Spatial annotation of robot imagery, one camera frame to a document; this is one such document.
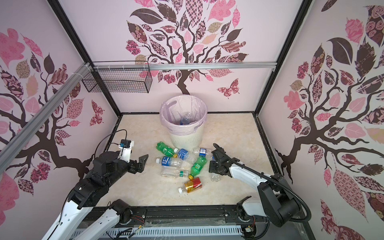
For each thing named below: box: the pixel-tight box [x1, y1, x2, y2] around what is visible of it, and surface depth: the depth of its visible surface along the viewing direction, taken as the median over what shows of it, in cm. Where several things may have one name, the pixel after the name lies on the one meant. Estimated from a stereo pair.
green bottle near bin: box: [156, 141, 178, 158], surface depth 94 cm
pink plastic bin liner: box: [159, 95, 208, 136], surface depth 92 cm
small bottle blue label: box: [210, 172, 221, 182], surface depth 83 cm
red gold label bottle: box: [178, 177, 202, 194], surface depth 81 cm
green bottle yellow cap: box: [188, 155, 208, 180], surface depth 89 cm
